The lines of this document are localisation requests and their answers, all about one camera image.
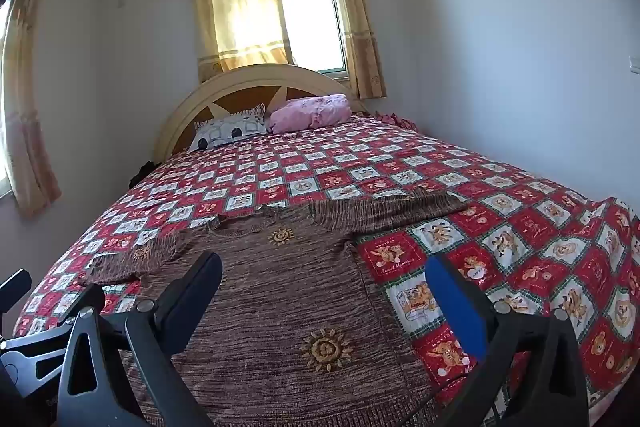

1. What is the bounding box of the window with grey frame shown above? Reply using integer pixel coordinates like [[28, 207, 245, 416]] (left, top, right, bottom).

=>
[[272, 0, 349, 75]]

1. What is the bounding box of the red checked printed bedspread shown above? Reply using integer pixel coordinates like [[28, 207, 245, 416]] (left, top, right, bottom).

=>
[[12, 112, 640, 427]]

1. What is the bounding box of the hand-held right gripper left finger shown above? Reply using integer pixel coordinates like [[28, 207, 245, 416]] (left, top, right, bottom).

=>
[[56, 251, 224, 427]]

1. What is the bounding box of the white patterned pillow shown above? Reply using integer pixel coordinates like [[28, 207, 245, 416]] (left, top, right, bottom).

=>
[[189, 103, 271, 152]]

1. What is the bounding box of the dark thing beside bed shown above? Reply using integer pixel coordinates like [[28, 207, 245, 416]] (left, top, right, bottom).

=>
[[128, 161, 162, 188]]

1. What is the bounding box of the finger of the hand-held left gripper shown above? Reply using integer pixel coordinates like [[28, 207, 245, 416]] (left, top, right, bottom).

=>
[[0, 283, 106, 360], [0, 271, 32, 309]]

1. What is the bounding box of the side window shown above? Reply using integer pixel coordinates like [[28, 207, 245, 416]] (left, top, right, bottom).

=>
[[0, 0, 16, 202]]

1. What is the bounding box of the brown knitted sweater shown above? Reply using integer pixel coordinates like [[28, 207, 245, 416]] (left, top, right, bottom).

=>
[[80, 189, 469, 427]]

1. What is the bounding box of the cream wooden bed headboard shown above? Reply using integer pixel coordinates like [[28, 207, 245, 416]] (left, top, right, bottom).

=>
[[155, 63, 368, 162]]

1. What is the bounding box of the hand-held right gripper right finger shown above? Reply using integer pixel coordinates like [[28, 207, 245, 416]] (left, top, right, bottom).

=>
[[424, 253, 591, 427]]

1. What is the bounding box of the pink ruffled cloth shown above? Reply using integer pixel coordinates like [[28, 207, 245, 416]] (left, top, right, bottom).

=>
[[369, 110, 418, 131]]

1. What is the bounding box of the pink pillow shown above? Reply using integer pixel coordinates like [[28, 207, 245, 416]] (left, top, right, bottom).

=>
[[267, 94, 353, 134]]

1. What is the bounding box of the beige side window curtain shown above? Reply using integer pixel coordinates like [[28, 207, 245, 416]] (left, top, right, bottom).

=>
[[2, 0, 63, 219]]

